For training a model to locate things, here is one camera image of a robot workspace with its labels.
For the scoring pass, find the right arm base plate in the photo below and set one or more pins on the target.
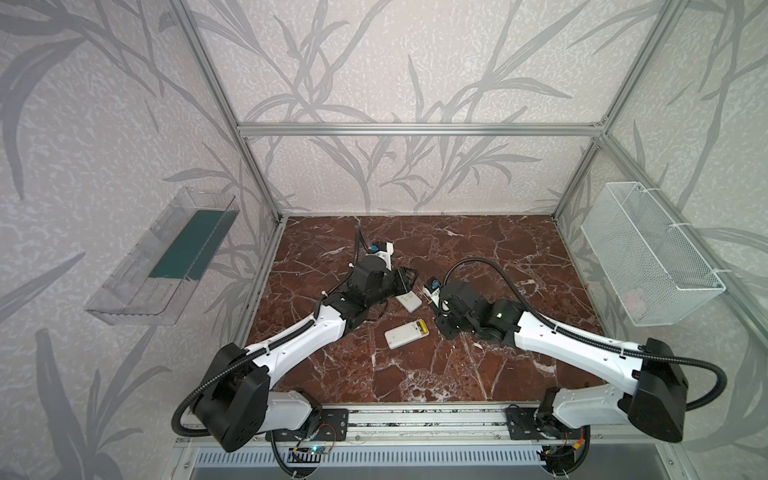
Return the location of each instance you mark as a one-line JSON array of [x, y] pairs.
[[526, 423]]

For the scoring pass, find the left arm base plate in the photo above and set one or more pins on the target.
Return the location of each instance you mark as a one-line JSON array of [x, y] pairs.
[[326, 425]]

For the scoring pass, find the white air conditioner remote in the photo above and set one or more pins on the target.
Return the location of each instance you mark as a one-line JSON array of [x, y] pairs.
[[410, 301]]

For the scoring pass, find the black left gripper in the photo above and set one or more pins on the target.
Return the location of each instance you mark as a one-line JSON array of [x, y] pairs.
[[402, 279]]

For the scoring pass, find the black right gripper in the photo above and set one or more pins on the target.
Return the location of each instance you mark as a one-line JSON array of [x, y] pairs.
[[444, 306]]

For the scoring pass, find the white remote control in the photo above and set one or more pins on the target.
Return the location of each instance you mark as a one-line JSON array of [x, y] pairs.
[[406, 334]]

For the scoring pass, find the aluminium front rail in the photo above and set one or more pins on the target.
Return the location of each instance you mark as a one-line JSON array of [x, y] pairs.
[[390, 424]]

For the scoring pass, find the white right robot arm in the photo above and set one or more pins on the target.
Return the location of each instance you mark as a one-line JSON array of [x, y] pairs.
[[647, 394]]

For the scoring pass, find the pink object in basket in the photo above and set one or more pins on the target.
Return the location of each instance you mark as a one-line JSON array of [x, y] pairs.
[[635, 302]]

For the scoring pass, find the clear plastic wall bin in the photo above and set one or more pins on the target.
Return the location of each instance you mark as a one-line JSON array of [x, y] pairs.
[[156, 280]]

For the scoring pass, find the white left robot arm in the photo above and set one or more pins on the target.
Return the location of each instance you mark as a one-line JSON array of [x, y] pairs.
[[236, 399]]

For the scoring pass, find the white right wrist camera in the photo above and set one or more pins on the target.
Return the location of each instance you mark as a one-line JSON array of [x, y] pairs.
[[431, 290]]

